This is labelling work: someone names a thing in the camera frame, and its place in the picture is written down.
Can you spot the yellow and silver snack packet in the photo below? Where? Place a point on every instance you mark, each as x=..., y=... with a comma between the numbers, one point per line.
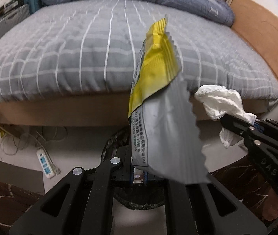
x=158, y=66

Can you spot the bed with grey checked sheet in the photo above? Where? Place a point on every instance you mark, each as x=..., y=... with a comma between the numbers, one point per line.
x=55, y=53

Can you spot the white power strip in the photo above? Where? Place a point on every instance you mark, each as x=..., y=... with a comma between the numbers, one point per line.
x=44, y=162

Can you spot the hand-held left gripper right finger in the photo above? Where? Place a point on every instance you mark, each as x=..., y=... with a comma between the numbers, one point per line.
x=175, y=205

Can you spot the person's leg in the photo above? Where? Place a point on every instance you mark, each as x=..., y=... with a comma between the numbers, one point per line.
x=4, y=200
x=239, y=181

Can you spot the wooden headboard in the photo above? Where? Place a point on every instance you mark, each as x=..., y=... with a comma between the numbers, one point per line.
x=263, y=41

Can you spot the person's left leg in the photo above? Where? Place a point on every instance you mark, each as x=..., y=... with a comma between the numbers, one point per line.
x=4, y=200

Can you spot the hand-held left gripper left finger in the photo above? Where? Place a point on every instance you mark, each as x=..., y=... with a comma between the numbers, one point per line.
x=114, y=171

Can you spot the person's right leg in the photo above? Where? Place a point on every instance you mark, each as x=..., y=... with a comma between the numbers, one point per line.
x=239, y=181

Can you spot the person's right hand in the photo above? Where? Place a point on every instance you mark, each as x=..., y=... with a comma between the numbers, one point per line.
x=274, y=205

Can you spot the black trash bin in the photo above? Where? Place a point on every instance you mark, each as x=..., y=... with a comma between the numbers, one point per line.
x=114, y=142

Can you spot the teal suitcase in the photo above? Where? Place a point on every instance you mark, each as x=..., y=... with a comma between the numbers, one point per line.
x=32, y=1

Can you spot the grey suitcase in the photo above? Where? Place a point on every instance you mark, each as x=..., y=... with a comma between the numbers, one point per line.
x=4, y=24

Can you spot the white tissue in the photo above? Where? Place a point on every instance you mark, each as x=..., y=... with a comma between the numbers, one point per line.
x=222, y=100

